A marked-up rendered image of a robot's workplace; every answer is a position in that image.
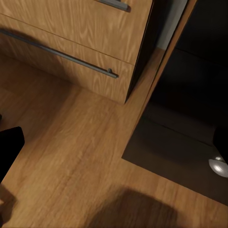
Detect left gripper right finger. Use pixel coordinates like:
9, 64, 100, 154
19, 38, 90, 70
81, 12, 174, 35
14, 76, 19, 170
213, 126, 228, 165

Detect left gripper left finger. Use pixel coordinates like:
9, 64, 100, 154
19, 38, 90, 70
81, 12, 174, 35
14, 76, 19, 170
0, 126, 25, 183

